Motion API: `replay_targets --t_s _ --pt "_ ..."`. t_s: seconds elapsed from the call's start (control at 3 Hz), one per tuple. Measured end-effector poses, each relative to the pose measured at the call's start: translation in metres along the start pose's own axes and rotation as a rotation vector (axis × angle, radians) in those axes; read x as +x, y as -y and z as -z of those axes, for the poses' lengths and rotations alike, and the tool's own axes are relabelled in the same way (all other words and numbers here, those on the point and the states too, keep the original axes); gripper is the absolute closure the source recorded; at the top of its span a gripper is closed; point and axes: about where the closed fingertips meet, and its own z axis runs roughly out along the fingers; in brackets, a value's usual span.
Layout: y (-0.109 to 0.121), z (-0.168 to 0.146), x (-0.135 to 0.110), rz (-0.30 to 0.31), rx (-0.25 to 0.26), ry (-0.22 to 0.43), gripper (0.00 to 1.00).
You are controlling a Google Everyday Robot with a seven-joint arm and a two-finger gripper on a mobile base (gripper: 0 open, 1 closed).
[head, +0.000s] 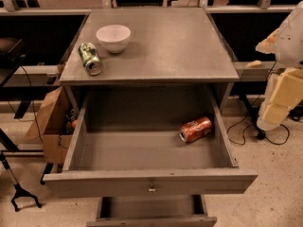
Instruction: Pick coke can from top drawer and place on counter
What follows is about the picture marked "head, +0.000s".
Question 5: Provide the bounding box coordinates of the red coke can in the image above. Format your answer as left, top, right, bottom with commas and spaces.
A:
179, 116, 212, 143

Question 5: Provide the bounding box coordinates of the black floor cable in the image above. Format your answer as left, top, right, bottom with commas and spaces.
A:
226, 60, 291, 146

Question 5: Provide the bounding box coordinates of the open grey lower drawer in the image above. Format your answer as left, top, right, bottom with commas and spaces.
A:
86, 195, 217, 227

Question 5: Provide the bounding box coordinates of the green soda can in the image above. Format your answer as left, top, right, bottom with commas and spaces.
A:
78, 43, 103, 76

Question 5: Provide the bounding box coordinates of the open grey top drawer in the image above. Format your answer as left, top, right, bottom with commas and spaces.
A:
44, 85, 258, 197

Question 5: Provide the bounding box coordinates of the white bowl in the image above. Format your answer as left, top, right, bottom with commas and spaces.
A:
96, 25, 131, 53

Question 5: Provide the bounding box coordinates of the brass drawer knob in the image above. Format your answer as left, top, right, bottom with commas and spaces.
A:
148, 183, 157, 194

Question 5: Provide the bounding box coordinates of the black table leg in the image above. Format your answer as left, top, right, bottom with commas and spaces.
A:
239, 94, 266, 140

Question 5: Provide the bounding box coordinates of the black tripod stand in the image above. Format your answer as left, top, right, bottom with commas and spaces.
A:
0, 151, 42, 212

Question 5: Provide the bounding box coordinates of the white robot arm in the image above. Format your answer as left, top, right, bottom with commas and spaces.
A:
256, 2, 303, 131

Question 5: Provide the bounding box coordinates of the open grey drawer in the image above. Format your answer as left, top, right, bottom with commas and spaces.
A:
44, 85, 258, 197
86, 195, 217, 227

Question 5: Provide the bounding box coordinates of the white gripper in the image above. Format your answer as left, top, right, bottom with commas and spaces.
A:
257, 69, 303, 131

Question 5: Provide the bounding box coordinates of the brown cardboard box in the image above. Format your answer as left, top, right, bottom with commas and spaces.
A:
24, 87, 78, 164

